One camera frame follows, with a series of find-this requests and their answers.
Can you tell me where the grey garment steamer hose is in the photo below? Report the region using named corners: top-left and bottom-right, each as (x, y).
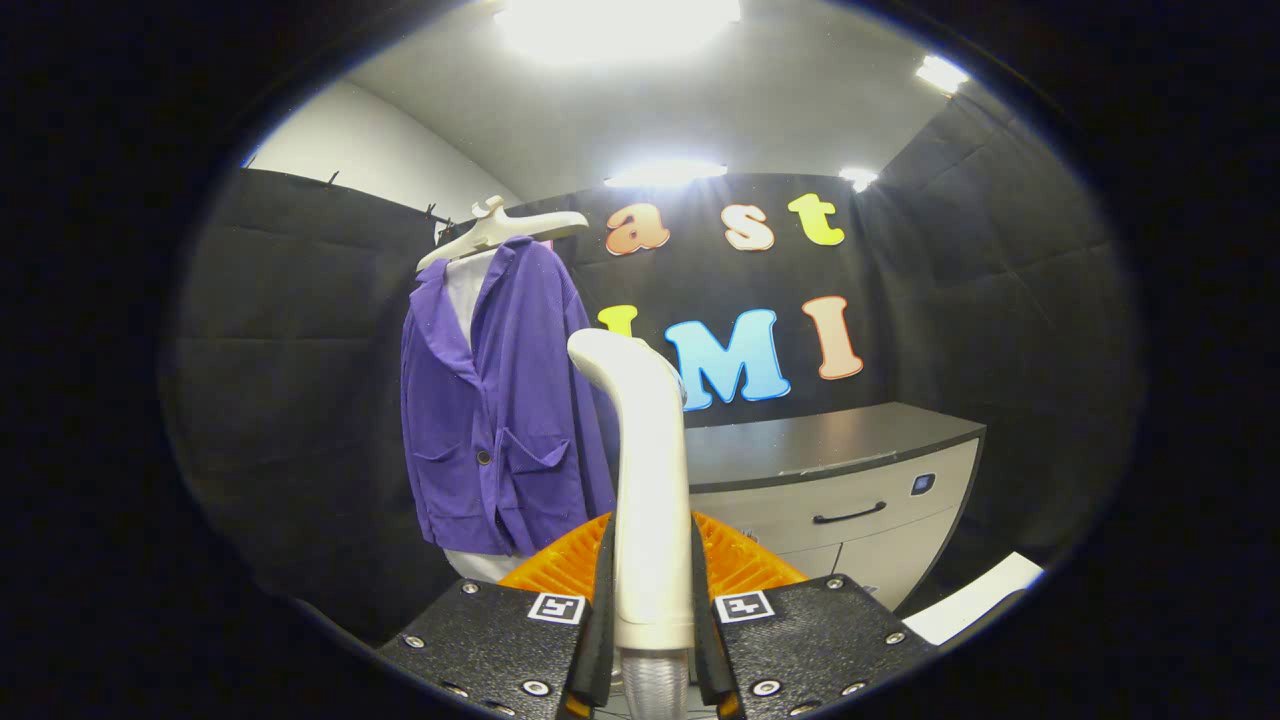
top-left (620, 650), bottom-right (691, 720)

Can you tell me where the large ceiling light panel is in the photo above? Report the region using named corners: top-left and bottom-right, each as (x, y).
top-left (495, 0), bottom-right (741, 63)

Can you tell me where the white flat board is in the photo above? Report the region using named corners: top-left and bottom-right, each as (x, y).
top-left (903, 552), bottom-right (1044, 646)

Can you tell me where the white garment steamer head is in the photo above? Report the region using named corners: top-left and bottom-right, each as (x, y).
top-left (566, 328), bottom-right (696, 651)

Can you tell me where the long ceiling light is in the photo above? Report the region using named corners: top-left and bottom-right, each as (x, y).
top-left (603, 160), bottom-right (728, 190)

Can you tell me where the purple jacket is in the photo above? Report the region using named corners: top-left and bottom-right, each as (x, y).
top-left (400, 237), bottom-right (618, 558)

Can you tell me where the cream clothes hanger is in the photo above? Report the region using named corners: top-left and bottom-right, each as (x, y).
top-left (415, 196), bottom-right (591, 273)

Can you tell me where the white hanging ironing pad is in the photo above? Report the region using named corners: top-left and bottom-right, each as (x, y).
top-left (442, 250), bottom-right (527, 584)

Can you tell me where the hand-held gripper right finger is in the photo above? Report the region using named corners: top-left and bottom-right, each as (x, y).
top-left (688, 510), bottom-right (936, 720)

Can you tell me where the grey cabinet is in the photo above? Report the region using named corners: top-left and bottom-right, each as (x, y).
top-left (685, 402), bottom-right (986, 613)

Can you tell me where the double ceiling light panel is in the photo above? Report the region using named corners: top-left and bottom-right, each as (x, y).
top-left (915, 55), bottom-right (971, 94)

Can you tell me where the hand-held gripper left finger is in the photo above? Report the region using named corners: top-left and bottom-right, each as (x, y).
top-left (378, 512), bottom-right (617, 720)

